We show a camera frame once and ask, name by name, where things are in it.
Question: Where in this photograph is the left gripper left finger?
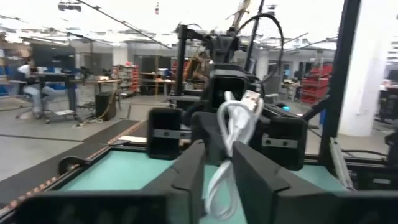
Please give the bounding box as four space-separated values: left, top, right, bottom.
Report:
14 139 206 224

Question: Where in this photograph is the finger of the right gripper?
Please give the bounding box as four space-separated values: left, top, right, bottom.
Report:
147 107 183 161
260 116 309 171

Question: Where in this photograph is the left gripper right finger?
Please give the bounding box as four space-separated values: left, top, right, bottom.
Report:
232 141 398 224

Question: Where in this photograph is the white USB cable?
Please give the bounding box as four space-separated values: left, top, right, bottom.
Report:
203 90 265 220

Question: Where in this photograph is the aluminium strut bar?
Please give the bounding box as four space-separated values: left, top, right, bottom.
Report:
328 136 356 191

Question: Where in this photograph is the black computer tower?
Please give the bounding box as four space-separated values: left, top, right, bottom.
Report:
95 91 118 121

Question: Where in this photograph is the shelf with red bins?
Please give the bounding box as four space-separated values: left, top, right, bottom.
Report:
113 63 141 95

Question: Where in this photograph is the red storage rack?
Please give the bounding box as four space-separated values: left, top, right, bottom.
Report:
300 58 333 105

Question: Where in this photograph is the wooden top work table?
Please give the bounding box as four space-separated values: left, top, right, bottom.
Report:
70 78 124 110

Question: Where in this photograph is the black standing desk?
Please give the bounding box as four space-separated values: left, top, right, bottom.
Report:
32 72 83 124

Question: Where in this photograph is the white building column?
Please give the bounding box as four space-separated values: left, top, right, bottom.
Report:
338 0 390 138

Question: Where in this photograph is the seated person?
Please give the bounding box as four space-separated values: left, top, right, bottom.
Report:
16 58 68 119

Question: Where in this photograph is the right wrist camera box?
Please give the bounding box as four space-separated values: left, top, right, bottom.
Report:
206 68 250 110

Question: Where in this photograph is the yellow floor cable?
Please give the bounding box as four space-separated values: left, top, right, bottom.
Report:
72 93 116 129

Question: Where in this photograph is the black thin frame post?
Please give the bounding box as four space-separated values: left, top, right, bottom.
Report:
175 24 189 97

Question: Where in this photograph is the black frame upright post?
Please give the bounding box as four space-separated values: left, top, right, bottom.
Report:
318 0 362 164

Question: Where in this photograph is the black right arm cable loop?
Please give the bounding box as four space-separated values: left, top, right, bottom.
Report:
235 12 285 82

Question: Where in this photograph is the black table edge frame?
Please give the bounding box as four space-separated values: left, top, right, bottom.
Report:
0 119 150 209

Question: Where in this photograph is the large black wall monitor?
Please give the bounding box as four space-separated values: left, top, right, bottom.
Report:
30 42 76 74

